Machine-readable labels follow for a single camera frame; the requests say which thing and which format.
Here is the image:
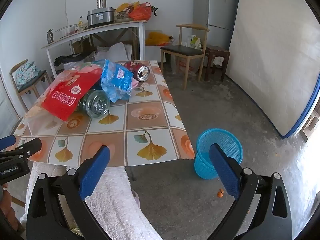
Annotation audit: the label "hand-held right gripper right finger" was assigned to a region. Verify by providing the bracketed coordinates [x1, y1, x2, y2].
[209, 143, 293, 240]

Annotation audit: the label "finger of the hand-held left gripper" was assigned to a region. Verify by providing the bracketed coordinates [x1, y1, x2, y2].
[0, 135, 16, 152]
[0, 137, 42, 162]

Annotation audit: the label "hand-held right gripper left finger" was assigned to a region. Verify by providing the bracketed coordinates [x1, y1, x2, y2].
[26, 145, 111, 240]

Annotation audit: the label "blue plastic wastebasket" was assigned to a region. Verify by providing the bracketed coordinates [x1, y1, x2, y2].
[194, 128, 243, 180]

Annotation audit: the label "red snack bag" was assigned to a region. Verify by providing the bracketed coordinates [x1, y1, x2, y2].
[40, 65, 104, 122]

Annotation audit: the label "blue snack bag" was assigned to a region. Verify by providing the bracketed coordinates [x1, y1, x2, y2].
[101, 59, 139, 103]

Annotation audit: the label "person's left hand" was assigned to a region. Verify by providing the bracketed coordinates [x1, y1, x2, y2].
[0, 184, 17, 230]

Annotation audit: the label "white cabinet door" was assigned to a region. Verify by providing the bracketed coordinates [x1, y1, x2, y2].
[0, 75, 19, 138]

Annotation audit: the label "white fluffy towel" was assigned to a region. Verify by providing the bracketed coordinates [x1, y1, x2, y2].
[20, 161, 163, 240]

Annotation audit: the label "pink slipper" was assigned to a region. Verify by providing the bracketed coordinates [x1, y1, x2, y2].
[131, 189, 142, 208]

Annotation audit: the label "clear glass jar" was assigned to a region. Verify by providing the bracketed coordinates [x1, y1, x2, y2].
[76, 85, 111, 119]

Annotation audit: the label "floral cushion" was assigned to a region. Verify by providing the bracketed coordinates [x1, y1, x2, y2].
[15, 61, 41, 89]

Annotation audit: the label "black cloth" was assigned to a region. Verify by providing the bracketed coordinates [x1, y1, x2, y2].
[54, 52, 88, 67]

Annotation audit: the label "red drink can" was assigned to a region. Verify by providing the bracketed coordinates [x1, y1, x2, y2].
[124, 61, 150, 82]

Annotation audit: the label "translucent plastic bag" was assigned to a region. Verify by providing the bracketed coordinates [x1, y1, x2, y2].
[171, 54, 204, 77]

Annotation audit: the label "brown paper bag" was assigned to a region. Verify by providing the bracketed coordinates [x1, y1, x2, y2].
[72, 39, 92, 54]

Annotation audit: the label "white pillow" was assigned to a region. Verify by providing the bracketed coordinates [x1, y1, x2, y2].
[96, 42, 133, 62]

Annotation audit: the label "dark wooden stool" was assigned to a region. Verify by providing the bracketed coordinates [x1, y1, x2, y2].
[204, 45, 230, 82]

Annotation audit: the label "glass bowl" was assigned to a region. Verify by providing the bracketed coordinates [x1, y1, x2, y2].
[55, 24, 78, 39]

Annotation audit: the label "white mattress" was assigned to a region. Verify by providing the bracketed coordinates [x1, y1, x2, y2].
[226, 0, 320, 138]

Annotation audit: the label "wooden chair with black seat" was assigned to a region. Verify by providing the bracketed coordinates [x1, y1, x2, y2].
[160, 24, 210, 91]

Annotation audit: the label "white packets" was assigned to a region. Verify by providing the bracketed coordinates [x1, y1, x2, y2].
[186, 34, 202, 49]

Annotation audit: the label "yellow plastic bag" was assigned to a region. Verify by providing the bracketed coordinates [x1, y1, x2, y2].
[146, 32, 174, 47]
[115, 1, 140, 13]

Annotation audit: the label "white desk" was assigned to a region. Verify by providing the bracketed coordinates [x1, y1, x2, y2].
[41, 20, 147, 78]

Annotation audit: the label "steel cooker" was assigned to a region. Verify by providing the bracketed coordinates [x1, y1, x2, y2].
[87, 7, 115, 28]

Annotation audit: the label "grey refrigerator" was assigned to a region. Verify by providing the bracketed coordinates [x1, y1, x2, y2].
[193, 0, 238, 51]

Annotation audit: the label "orange plastic bag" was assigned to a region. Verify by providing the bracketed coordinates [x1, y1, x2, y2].
[128, 2, 152, 21]

